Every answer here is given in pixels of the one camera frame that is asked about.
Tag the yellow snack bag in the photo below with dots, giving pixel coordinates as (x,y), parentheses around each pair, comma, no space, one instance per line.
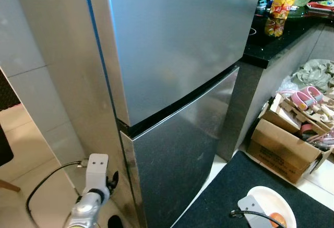
(282,6)

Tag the black shoe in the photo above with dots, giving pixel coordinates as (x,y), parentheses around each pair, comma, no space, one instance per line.
(115,223)

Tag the small blue green packet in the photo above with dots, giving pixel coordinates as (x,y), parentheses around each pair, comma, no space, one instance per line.
(264,3)

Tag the grey green cloth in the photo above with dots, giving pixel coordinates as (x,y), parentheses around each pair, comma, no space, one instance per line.
(313,74)

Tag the silver freezer door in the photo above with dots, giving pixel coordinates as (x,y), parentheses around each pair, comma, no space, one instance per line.
(177,40)

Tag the white round plate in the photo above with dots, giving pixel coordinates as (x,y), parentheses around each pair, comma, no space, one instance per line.
(274,199)

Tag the red tray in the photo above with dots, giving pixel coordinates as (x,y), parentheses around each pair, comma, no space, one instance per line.
(318,7)

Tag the open cardboard box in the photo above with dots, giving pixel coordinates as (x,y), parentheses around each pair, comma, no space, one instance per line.
(276,150)

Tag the grey kitchen counter black top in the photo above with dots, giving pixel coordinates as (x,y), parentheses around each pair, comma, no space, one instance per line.
(292,35)

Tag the pink sandal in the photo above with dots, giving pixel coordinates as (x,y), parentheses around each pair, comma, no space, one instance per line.
(300,100)
(313,93)

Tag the silver fridge cabinet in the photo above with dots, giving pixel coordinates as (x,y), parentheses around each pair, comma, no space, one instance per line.
(68,56)

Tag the red orange tomato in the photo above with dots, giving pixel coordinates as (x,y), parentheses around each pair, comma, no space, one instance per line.
(277,220)

